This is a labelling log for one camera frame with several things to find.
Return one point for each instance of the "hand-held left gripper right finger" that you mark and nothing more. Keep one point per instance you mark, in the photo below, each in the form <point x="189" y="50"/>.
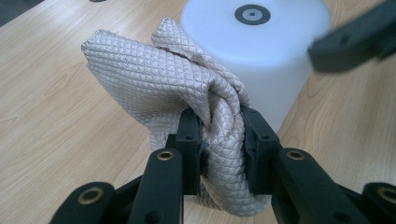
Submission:
<point x="261" y="155"/>

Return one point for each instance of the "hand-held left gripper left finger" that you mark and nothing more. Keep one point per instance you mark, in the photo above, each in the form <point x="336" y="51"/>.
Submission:
<point x="190" y="149"/>

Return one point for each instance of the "beige quilted cloth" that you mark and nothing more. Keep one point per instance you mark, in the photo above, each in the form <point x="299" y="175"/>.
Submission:
<point x="149" y="81"/>

